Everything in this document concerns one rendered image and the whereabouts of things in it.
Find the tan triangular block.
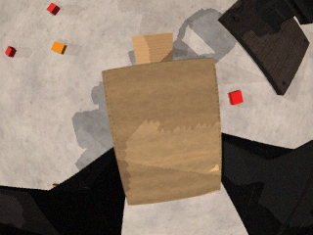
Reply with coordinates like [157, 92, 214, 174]
[132, 32, 173, 66]
[102, 58, 222, 207]

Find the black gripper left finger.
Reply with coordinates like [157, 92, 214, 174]
[0, 146, 126, 235]

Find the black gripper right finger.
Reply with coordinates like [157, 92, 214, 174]
[220, 133, 313, 235]

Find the small orange block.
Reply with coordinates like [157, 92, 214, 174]
[51, 40, 67, 55]

